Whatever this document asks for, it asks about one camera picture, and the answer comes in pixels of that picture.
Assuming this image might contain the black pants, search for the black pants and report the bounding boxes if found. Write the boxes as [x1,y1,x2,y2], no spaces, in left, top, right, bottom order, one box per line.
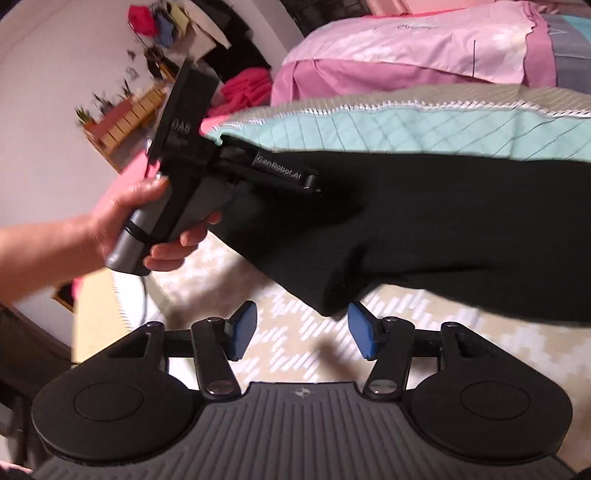
[211,139,590,324]

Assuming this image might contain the person's left forearm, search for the person's left forearm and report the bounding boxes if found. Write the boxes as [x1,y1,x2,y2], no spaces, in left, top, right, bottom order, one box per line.
[1,216,116,305]

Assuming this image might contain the person's left hand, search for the person's left hand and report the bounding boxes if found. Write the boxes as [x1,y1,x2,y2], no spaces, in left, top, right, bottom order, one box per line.
[85,175,223,272]

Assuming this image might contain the pink bed sheet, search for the pink bed sheet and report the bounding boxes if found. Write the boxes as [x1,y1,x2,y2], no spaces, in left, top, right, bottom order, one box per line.
[92,115,229,213]

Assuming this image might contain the zigzag patterned quilt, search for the zigzag patterned quilt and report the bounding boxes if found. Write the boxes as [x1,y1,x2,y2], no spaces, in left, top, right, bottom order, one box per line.
[73,82,591,398]

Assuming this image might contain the wooden shelf with plants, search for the wooden shelf with plants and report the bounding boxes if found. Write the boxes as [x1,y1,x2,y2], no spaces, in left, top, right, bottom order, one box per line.
[76,81,169,172]

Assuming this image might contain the red clothes pile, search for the red clothes pile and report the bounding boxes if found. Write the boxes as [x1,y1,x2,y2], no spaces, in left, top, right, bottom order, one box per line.
[207,67,273,117]

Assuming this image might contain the pink pillow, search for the pink pillow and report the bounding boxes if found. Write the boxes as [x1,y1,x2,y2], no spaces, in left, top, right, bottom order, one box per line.
[271,1,557,106]

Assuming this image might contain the teal grey striped blanket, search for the teal grey striped blanket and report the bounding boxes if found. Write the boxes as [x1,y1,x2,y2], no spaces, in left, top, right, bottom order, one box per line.
[542,14,591,94]

